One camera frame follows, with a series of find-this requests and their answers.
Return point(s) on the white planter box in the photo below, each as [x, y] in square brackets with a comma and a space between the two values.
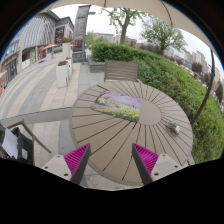
[66, 46]
[62, 74]

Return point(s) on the curved glass facade building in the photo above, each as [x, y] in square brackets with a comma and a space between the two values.
[31, 43]

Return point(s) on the tall grey sign pillar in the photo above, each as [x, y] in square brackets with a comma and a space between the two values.
[78, 44]

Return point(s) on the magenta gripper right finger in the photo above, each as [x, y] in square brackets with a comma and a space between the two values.
[152, 166]

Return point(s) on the beige parasol canopy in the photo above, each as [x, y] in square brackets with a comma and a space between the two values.
[157, 8]

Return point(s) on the green hedge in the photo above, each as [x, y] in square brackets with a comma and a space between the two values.
[159, 72]

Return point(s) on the near white planter box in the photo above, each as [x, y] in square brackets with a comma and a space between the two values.
[62, 74]

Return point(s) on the black box with papers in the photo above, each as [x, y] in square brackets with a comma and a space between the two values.
[15, 146]

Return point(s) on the far white planter box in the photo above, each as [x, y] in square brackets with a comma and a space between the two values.
[66, 46]

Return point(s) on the floral painted mouse pad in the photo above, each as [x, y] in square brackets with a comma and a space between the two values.
[118, 105]

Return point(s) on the grey computer mouse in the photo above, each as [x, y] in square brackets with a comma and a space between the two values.
[173, 127]

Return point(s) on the tree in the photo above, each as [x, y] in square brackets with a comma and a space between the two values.
[163, 35]
[122, 18]

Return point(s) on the round slatted wooden table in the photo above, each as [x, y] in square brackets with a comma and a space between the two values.
[111, 138]

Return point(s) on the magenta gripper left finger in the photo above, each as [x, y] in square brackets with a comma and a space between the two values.
[71, 166]

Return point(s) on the left tree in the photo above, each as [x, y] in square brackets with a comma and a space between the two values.
[122, 18]

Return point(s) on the right tree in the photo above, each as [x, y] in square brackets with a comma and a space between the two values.
[163, 35]

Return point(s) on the brown slatted chair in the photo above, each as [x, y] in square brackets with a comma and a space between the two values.
[119, 70]

